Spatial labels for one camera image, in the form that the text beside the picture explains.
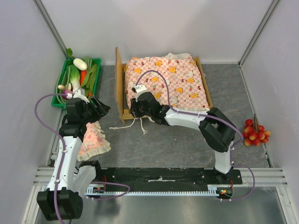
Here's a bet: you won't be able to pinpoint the red toy cherry bunch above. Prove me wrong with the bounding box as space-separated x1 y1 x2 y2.
242 114 271 147

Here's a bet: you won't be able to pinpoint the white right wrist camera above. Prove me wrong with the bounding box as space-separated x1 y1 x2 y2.
132 84 148 101

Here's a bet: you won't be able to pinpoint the green toy bok choy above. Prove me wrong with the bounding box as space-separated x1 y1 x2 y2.
66 65 80 92

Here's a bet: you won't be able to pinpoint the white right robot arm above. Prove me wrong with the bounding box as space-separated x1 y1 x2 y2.
129 92 236 184

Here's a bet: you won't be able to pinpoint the purple toy onion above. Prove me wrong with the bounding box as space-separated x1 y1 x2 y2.
62 89 73 100

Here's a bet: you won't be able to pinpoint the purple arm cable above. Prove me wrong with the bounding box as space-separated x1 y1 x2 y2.
135 69 256 202
34 93 130 222

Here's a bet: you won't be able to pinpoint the grey slotted cable duct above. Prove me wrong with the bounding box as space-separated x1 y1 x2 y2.
85 185 233 197

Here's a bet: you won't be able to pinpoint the orange toy carrot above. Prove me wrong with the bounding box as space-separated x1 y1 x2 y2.
80 70 87 85

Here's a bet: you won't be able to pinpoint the white toy radish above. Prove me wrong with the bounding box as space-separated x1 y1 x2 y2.
73 58 88 71

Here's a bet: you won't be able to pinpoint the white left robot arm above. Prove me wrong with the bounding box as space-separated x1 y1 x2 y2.
36 96 110 223

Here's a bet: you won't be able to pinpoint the green toy leafy vegetable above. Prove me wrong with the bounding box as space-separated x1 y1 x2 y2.
80 56 98 97

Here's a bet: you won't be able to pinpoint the green plastic crate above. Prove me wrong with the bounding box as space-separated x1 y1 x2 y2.
51 58 101 109

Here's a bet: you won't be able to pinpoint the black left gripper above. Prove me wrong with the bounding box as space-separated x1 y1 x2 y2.
80 96 110 124

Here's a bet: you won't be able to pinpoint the green toy long beans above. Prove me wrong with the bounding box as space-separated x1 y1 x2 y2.
55 67 94 105

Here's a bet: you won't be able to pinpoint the pink checkered duck mattress cover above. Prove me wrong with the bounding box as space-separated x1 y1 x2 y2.
124 53 209 112

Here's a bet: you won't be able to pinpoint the wooden pet bed frame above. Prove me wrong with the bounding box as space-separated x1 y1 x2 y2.
114 47 214 124

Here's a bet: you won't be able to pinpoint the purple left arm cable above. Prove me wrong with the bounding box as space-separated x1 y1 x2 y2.
34 93 130 222

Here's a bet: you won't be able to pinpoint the toy mushroom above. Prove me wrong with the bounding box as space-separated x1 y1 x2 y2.
58 84 66 90

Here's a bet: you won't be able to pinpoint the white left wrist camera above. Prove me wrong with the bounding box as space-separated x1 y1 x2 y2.
67 88 90 103

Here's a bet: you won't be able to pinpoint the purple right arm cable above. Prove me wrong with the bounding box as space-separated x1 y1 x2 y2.
135 69 256 202

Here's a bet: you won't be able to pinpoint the pink frilled pillow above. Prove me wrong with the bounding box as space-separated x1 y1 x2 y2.
77 121 111 161

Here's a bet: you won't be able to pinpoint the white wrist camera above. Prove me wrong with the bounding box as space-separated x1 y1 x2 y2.
132 84 148 101
67 88 90 103

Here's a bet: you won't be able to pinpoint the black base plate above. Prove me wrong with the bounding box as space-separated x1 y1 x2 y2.
92 168 242 192

